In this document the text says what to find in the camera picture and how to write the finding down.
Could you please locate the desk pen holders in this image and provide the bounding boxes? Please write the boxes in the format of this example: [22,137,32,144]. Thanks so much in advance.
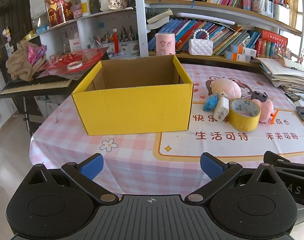
[93,26,140,56]

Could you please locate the row of colourful books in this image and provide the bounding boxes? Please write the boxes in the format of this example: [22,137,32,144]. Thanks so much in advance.
[148,17,261,56]

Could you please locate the blue orange white carton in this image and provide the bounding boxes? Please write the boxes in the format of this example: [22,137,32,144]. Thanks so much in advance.
[230,44,257,57]
[224,50,251,63]

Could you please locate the stack of yellow books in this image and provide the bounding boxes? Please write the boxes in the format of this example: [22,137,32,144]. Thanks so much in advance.
[284,0,300,28]

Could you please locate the pink foil wrapper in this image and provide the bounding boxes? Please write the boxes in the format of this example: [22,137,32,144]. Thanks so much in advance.
[28,44,48,66]

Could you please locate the red figure gift box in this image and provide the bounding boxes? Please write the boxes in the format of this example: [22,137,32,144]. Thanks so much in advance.
[44,0,83,28]

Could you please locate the red tassel ornament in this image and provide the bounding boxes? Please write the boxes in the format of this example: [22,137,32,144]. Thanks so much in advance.
[113,28,120,54]

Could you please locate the white pen holder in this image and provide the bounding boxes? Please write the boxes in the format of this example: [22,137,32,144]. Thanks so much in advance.
[274,4,291,26]

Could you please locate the white charger plug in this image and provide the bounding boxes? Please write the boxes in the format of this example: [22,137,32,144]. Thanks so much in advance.
[213,92,230,122]

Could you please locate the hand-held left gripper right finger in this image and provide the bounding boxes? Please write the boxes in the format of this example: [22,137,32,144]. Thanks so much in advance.
[184,152,283,205]

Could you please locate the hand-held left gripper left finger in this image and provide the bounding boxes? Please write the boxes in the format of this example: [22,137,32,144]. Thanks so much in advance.
[24,153,119,205]

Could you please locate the black electronic keyboard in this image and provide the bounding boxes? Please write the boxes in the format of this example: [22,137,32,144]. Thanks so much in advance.
[0,76,76,99]

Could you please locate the row of upright dictionaries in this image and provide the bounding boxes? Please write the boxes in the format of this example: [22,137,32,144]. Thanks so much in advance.
[255,39,277,58]

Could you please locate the beige cloth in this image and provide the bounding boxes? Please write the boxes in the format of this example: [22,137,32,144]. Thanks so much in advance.
[6,40,46,82]

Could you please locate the black keyboard stand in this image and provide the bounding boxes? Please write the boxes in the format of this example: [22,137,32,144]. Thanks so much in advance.
[21,96,39,138]

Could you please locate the yellow tape roll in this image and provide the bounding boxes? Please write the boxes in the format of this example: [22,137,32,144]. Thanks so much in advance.
[228,98,262,132]

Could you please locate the pink checked printed tablecloth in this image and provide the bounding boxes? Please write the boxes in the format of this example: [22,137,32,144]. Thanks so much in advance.
[29,62,304,198]

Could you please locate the white bookshelf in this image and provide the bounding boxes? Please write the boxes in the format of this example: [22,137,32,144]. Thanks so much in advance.
[29,0,304,67]

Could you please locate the stack of papers and workbooks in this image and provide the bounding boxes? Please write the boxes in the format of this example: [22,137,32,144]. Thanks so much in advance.
[254,56,304,94]

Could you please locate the white quilted handbag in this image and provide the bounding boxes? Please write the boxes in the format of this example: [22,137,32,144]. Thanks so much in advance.
[188,28,214,57]

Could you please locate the grey plush toy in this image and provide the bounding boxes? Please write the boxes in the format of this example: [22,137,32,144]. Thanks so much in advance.
[250,91,269,102]

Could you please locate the large pink plush toy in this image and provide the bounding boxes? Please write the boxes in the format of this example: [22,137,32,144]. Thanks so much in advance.
[206,78,242,99]

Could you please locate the yellow cardboard box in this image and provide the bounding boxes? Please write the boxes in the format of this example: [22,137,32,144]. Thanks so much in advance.
[71,54,194,136]

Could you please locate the pink glitter ornaments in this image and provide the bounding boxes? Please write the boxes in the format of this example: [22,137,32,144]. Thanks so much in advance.
[273,42,293,58]

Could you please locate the pink sticker cylinder container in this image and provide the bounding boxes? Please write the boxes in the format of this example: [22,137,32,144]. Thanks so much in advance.
[155,33,176,55]

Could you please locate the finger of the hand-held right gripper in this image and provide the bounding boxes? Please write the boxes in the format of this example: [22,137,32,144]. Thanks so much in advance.
[273,165,304,179]
[264,151,304,167]

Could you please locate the small pink plush toy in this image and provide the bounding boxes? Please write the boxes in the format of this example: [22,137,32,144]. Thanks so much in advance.
[250,99,274,124]

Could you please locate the white jar yellow label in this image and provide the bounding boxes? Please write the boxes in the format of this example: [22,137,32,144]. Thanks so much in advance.
[80,0,92,17]

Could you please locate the red thick dictionary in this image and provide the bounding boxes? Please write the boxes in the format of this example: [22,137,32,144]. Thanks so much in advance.
[260,29,288,46]

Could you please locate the white tape roll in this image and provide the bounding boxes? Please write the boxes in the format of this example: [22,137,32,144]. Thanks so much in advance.
[67,61,83,71]

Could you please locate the dark wooden door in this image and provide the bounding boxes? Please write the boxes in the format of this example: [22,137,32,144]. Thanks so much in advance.
[0,0,33,85]

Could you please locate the blue crumpled packet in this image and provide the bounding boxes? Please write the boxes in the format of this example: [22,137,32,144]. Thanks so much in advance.
[203,93,219,112]

